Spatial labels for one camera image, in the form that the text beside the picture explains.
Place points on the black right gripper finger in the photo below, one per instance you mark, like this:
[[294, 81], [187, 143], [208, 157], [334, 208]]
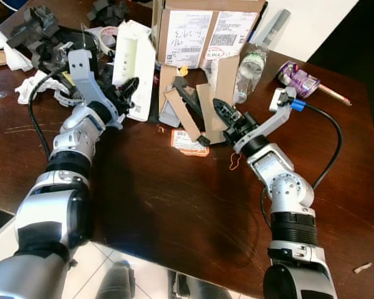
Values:
[[204, 141], [225, 114]]

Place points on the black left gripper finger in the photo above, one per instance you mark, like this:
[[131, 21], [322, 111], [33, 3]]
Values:
[[131, 89]]

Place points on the brown cardboard strip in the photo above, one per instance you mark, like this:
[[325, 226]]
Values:
[[181, 115], [209, 115]]

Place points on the white paper box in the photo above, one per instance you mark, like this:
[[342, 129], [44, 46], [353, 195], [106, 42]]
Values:
[[137, 59]]

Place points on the black foam blocks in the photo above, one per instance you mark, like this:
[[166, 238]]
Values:
[[109, 11], [34, 34]]

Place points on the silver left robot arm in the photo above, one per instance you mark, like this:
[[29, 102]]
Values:
[[56, 212]]

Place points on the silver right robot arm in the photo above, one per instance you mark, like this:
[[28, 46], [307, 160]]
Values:
[[287, 187]]

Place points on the orange white paper tag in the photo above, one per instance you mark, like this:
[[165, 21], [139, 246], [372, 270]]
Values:
[[187, 143]]

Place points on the orange rubber band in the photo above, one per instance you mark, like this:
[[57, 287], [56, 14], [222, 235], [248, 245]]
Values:
[[234, 163]]

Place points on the brown cardboard piece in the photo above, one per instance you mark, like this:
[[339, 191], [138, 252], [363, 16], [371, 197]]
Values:
[[225, 75]]

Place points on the clear plastic bottle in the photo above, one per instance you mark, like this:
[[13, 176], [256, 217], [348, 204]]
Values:
[[250, 68]]

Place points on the small yellow clip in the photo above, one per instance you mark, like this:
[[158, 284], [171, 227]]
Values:
[[182, 71]]

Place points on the white tape roll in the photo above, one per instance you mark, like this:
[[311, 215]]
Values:
[[106, 38]]

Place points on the dark brown wooden table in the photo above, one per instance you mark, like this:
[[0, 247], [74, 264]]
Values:
[[174, 205]]

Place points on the purple drink can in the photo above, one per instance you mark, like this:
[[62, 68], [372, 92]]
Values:
[[299, 80]]

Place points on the cardboard box with shipping labels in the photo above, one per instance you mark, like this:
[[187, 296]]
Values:
[[206, 34]]

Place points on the black pen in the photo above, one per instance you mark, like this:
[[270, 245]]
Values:
[[260, 20]]

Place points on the grey marker pen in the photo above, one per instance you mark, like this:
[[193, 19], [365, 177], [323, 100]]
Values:
[[277, 26]]

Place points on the pink pencil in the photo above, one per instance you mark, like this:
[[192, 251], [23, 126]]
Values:
[[335, 95]]

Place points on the white board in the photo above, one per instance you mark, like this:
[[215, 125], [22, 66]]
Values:
[[318, 25]]

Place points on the dark robot left foot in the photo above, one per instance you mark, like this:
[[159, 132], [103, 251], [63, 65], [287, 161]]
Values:
[[115, 283]]

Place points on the small wood chip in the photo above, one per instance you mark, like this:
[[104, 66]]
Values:
[[363, 268]]

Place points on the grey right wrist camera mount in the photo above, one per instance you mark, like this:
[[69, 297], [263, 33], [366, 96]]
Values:
[[268, 124]]

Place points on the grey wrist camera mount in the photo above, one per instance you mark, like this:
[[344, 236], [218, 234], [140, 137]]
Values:
[[87, 81], [268, 124]]

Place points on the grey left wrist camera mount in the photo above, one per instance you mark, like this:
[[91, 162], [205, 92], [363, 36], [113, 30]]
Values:
[[87, 81]]

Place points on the black plastic bracket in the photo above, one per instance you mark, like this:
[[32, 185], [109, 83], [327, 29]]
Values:
[[188, 96]]

